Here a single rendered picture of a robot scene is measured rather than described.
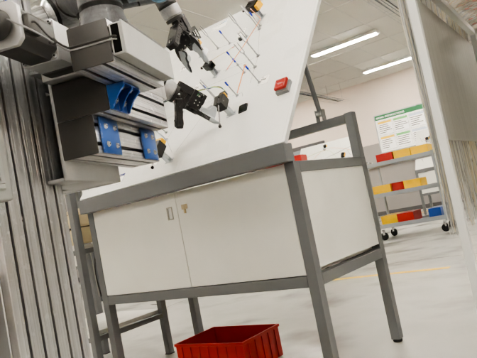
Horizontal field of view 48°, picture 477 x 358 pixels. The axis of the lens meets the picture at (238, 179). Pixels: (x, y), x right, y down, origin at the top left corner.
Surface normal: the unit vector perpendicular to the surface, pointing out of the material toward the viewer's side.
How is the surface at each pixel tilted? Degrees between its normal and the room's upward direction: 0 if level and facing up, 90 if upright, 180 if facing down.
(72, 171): 90
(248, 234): 90
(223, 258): 90
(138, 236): 90
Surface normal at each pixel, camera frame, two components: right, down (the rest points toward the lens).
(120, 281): -0.60, 0.06
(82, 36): -0.24, -0.02
